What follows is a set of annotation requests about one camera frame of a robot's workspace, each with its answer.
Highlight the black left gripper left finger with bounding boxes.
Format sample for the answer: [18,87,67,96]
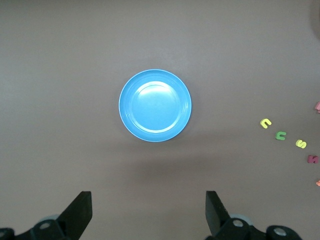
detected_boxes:
[0,191,93,240]

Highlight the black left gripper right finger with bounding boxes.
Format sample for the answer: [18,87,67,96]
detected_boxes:
[204,191,302,240]

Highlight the yellow foam letter u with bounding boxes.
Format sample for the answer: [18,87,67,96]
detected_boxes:
[259,118,273,129]

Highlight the blue plate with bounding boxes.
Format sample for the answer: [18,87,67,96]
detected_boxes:
[118,69,193,143]

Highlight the brown table cover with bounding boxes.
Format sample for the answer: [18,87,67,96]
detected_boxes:
[0,0,320,240]

